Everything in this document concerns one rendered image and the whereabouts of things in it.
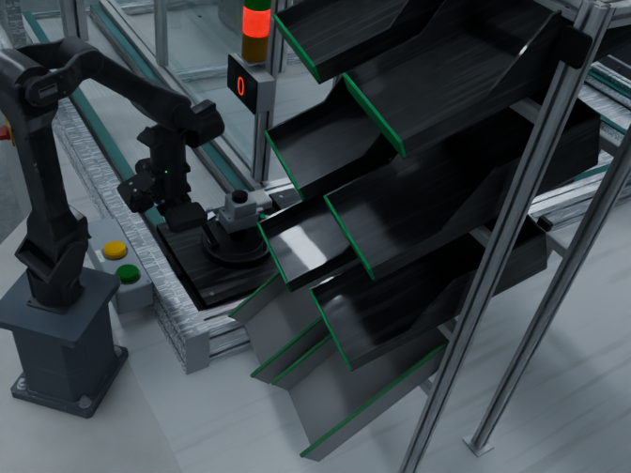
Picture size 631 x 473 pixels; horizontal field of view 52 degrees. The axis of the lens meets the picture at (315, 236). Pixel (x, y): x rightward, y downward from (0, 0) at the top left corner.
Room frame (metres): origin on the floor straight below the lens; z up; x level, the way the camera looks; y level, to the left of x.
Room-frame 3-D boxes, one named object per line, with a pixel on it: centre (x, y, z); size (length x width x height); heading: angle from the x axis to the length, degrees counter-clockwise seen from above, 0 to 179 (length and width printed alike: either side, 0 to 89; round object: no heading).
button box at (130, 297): (0.88, 0.37, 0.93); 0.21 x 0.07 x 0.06; 37
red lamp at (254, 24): (1.17, 0.17, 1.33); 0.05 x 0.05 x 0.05
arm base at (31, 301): (0.67, 0.38, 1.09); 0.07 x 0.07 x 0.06; 82
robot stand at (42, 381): (0.67, 0.38, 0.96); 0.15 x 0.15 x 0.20; 82
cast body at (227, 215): (0.95, 0.14, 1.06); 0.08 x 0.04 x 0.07; 128
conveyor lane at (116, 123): (1.20, 0.31, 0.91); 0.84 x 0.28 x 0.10; 37
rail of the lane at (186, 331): (1.07, 0.44, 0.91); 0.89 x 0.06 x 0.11; 37
